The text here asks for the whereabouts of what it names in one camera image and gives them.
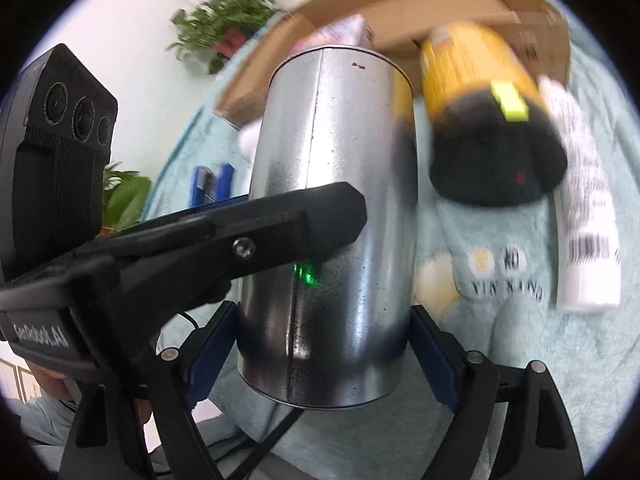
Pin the broad-leaf green plant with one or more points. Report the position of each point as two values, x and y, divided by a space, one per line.
122 200

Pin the silver metal can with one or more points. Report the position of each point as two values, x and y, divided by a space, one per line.
330 170

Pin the cardboard box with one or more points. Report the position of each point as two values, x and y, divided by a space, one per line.
450 5

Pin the white roll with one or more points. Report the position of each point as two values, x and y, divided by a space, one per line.
248 142

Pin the white tube with barcode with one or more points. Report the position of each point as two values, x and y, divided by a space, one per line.
580 210

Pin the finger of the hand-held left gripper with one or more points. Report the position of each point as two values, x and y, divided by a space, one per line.
200 208
280 230

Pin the person's left hand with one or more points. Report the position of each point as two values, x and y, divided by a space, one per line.
47 384

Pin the yellow can with black cap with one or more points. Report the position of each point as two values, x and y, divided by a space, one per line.
480 125

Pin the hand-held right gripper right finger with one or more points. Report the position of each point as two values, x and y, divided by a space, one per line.
436 355

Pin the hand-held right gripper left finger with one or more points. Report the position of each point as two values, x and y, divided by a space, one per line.
209 357

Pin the person's left forearm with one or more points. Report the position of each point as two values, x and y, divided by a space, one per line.
47 420

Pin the potted green plant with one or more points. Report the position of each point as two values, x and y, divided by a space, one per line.
225 20

